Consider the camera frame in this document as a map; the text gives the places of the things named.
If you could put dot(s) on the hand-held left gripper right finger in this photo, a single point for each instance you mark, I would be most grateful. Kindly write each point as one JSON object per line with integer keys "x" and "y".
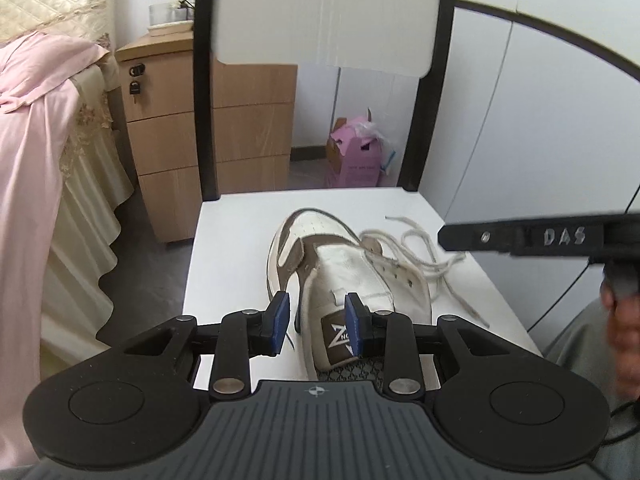
{"x": 354, "y": 325}

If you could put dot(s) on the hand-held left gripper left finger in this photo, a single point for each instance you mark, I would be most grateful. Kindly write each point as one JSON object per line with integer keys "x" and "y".
{"x": 280, "y": 322}

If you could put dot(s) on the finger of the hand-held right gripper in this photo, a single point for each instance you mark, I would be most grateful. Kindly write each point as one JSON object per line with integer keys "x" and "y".
{"x": 475, "y": 236}

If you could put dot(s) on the white and brown sneaker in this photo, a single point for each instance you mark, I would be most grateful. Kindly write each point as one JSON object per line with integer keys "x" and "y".
{"x": 345, "y": 270}

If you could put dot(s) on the white shoelace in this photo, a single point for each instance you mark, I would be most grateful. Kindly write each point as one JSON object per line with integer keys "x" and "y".
{"x": 425, "y": 262}

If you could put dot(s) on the person's right hand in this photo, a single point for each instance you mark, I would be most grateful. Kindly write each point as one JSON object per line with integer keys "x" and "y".
{"x": 627, "y": 345}

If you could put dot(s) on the pink cardboard box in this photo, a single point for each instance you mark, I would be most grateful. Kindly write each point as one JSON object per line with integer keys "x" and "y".
{"x": 352, "y": 157}

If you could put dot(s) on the clear plastic bag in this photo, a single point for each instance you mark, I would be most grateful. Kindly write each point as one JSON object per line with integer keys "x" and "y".
{"x": 372, "y": 130}

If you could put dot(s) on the black curved bar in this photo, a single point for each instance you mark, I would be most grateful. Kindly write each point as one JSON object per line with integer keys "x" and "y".
{"x": 550, "y": 27}

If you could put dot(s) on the wooden drawer cabinet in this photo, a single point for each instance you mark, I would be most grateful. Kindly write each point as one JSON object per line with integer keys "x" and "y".
{"x": 165, "y": 140}

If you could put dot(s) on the black padlock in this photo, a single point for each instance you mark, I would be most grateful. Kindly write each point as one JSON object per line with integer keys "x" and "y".
{"x": 134, "y": 88}

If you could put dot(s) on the pink bed sheet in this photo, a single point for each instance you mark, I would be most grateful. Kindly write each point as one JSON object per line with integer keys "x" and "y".
{"x": 30, "y": 125}

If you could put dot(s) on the clear glass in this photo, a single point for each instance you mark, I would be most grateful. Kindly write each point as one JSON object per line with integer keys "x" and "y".
{"x": 160, "y": 14}

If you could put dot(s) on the white chair with black frame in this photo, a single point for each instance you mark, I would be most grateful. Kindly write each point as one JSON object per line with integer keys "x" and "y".
{"x": 320, "y": 10}

